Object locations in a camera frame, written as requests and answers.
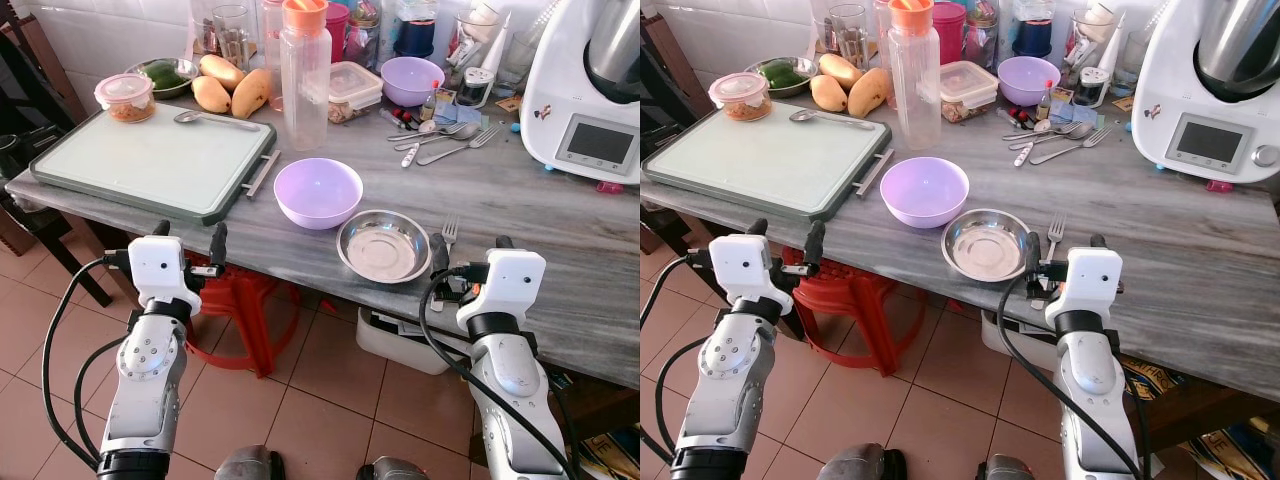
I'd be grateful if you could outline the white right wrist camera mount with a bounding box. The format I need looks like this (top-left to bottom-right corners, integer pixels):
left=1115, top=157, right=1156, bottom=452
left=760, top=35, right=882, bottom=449
left=457, top=250, right=547, bottom=336
left=1045, top=247, right=1125, bottom=336

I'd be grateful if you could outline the clear bottle orange cap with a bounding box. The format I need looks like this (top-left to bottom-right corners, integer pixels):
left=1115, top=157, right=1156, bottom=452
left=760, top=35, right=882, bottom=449
left=280, top=0, right=333, bottom=153
left=888, top=0, right=942, bottom=151

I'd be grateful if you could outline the round steel plate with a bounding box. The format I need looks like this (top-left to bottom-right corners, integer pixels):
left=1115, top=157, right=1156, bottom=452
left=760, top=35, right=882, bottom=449
left=336, top=209, right=433, bottom=285
left=941, top=208, right=1034, bottom=283

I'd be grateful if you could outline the clear drinking glass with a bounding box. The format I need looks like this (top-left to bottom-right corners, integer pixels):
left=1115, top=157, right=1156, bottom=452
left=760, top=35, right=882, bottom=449
left=828, top=3, right=871, bottom=71
left=210, top=4, right=253, bottom=73

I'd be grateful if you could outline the white kitchen cooking machine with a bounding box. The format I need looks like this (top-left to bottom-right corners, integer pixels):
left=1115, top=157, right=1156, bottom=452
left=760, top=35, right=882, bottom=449
left=520, top=0, right=641, bottom=187
left=1132, top=0, right=1280, bottom=186

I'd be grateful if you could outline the white green-rimmed cutting board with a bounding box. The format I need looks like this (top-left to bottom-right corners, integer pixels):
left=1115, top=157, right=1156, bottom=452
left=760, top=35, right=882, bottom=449
left=641, top=100, right=894, bottom=222
left=30, top=103, right=280, bottom=227

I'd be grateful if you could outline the glass storage jar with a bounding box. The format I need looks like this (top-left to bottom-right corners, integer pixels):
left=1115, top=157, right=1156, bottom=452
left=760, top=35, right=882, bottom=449
left=965, top=0, right=999, bottom=66
left=350, top=0, right=382, bottom=66

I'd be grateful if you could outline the red plastic stool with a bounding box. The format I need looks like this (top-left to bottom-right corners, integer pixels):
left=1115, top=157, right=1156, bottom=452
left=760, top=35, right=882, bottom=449
left=183, top=255, right=303, bottom=379
left=780, top=248, right=916, bottom=377

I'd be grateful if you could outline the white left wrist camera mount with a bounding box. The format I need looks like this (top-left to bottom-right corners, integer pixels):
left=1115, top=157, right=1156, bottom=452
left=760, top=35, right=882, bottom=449
left=128, top=236, right=202, bottom=317
left=710, top=234, right=796, bottom=326

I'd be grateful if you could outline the yellow patterned bag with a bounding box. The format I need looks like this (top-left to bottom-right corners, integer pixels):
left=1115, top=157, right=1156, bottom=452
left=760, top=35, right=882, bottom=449
left=1185, top=425, right=1280, bottom=480
left=575, top=430, right=641, bottom=480

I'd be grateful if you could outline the small purple plastic bowl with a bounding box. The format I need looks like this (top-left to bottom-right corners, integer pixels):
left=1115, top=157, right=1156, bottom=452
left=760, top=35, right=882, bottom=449
left=997, top=55, right=1062, bottom=107
left=381, top=56, right=447, bottom=108

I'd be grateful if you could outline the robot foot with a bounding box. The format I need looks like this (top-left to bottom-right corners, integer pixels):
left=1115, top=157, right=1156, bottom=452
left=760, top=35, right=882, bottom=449
left=818, top=444, right=909, bottom=480
left=975, top=455, right=1036, bottom=480
left=358, top=456, right=431, bottom=480
left=214, top=445, right=286, bottom=480

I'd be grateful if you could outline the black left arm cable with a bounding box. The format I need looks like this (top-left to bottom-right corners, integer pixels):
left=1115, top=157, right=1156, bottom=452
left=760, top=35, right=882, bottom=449
left=41, top=256, right=131, bottom=473
left=640, top=255, right=713, bottom=471
left=73, top=336, right=129, bottom=463
left=654, top=338, right=713, bottom=456

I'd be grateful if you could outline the round container pink lid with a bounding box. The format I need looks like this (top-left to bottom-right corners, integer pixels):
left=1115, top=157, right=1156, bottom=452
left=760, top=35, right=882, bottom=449
left=94, top=73, right=158, bottom=124
left=708, top=71, right=772, bottom=123

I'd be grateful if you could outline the yellow mango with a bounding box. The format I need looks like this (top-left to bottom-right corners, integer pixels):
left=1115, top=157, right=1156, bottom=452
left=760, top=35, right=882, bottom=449
left=848, top=66, right=892, bottom=119
left=231, top=67, right=274, bottom=120
left=818, top=53, right=866, bottom=91
left=191, top=75, right=233, bottom=115
left=198, top=54, right=248, bottom=93
left=810, top=74, right=851, bottom=113

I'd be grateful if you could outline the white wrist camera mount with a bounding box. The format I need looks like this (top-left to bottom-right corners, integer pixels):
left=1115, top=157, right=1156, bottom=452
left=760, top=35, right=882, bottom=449
left=1045, top=247, right=1125, bottom=336
left=128, top=236, right=202, bottom=317
left=710, top=234, right=796, bottom=326
left=457, top=250, right=547, bottom=336

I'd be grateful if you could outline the square clear plastic container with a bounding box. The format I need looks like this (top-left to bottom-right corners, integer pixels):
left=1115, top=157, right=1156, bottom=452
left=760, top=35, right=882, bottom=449
left=938, top=60, right=999, bottom=124
left=328, top=61, right=385, bottom=125

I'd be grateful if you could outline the large purple plastic bowl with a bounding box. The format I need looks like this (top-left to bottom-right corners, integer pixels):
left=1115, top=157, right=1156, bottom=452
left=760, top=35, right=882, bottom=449
left=274, top=157, right=365, bottom=232
left=880, top=156, right=970, bottom=230

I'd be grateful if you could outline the dark blue container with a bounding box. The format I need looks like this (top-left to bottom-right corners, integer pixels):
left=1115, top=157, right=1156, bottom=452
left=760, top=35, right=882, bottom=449
left=395, top=0, right=438, bottom=59
left=1012, top=0, right=1054, bottom=58

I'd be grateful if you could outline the green vegetable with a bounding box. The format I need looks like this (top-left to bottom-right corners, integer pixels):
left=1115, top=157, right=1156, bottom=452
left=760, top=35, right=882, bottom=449
left=760, top=60, right=809, bottom=89
left=143, top=61, right=188, bottom=91

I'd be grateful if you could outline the white plastic bin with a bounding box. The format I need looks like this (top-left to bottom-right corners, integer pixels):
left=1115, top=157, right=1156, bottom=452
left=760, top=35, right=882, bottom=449
left=980, top=308, right=1061, bottom=373
left=355, top=306, right=473, bottom=377

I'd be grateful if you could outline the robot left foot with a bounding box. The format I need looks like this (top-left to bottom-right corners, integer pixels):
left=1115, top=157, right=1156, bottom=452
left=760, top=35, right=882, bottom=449
left=214, top=445, right=286, bottom=480
left=818, top=444, right=909, bottom=480

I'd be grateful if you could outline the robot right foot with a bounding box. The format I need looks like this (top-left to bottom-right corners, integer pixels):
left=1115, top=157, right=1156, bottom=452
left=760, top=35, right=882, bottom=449
left=975, top=455, right=1036, bottom=480
left=358, top=456, right=431, bottom=480

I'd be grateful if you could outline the magenta plastic tumbler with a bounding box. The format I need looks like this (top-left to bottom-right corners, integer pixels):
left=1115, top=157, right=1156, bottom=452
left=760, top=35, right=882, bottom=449
left=932, top=1, right=969, bottom=65
left=325, top=2, right=352, bottom=64

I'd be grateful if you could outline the small steel bowl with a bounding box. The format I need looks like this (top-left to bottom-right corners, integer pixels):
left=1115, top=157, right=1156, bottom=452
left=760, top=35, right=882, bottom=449
left=126, top=57, right=202, bottom=100
left=745, top=56, right=821, bottom=99

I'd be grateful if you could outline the dark wooden chair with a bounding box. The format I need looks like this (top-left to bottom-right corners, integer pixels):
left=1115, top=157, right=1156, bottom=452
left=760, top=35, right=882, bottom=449
left=640, top=12, right=701, bottom=301
left=0, top=10, right=113, bottom=308

